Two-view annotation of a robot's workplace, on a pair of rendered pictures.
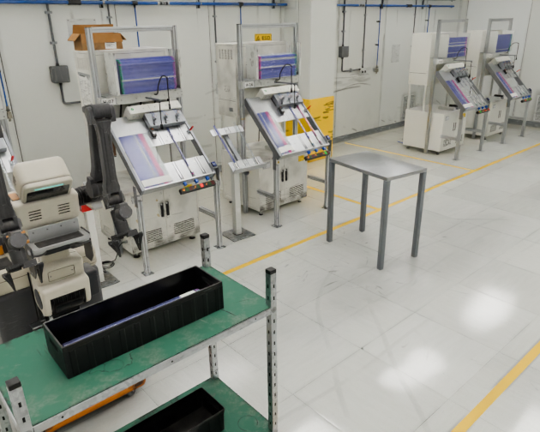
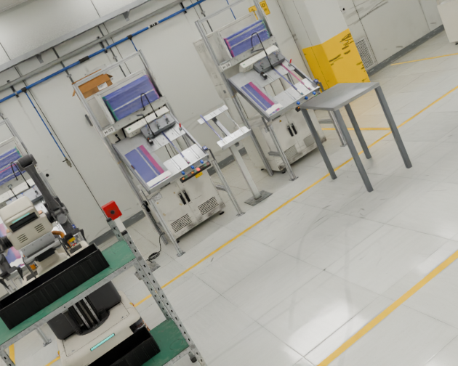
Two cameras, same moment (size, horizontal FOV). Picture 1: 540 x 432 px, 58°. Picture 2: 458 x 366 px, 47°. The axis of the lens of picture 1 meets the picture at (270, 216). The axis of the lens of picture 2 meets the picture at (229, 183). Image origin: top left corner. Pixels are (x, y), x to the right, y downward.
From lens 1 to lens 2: 1.67 m
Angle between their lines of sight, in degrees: 23
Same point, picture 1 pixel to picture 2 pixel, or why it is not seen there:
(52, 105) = (97, 142)
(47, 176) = (17, 211)
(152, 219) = (176, 208)
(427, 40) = not seen: outside the picture
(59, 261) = (52, 263)
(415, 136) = (457, 29)
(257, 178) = (264, 142)
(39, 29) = (67, 91)
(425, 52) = not seen: outside the picture
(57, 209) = (35, 229)
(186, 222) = (209, 202)
